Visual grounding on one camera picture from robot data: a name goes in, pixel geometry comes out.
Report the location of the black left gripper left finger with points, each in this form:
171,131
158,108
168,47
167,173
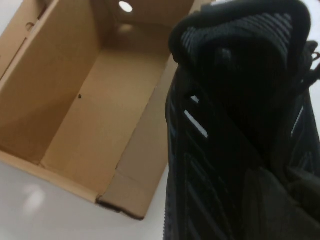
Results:
272,205

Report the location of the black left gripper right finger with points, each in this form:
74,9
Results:
307,190

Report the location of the black sneaker with white label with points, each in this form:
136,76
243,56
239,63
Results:
225,125

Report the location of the brown cardboard shoe box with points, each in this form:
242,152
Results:
82,112

